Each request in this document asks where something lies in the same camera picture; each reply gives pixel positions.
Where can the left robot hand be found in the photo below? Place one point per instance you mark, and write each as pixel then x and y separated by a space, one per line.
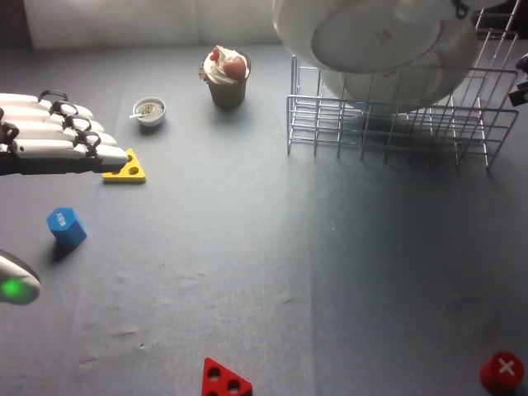
pixel 49 144

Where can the white ceramic plate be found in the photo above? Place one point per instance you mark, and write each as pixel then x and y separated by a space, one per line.
pixel 416 88
pixel 350 41

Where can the yellow triangle block with holes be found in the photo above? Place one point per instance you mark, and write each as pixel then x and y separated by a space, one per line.
pixel 132 178

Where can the blue hexagonal block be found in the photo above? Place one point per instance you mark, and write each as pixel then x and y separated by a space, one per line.
pixel 70 235

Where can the small white spoon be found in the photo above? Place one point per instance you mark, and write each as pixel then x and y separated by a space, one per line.
pixel 138 115

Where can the small white bowl olive filling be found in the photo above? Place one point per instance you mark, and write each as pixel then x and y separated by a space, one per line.
pixel 154 119

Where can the toy cupcake with red heart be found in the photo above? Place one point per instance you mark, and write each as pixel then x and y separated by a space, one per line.
pixel 227 92

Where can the red triangle block with holes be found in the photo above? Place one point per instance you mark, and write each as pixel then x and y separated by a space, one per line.
pixel 224 378

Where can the red cylinder block white cross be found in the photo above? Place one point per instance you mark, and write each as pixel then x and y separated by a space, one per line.
pixel 493 377

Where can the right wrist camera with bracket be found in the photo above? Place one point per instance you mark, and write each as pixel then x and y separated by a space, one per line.
pixel 520 97

